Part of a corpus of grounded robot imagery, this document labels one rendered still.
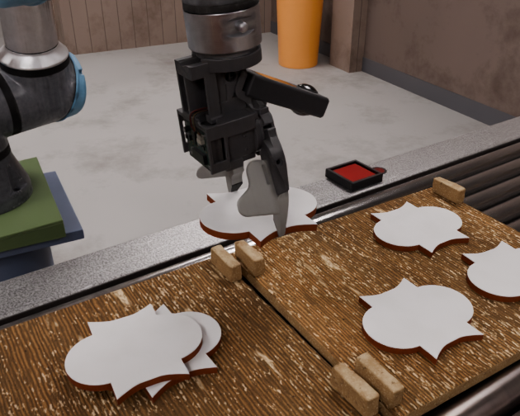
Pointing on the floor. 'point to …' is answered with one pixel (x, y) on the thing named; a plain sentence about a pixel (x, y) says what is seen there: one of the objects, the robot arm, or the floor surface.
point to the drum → (299, 32)
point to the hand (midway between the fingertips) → (259, 208)
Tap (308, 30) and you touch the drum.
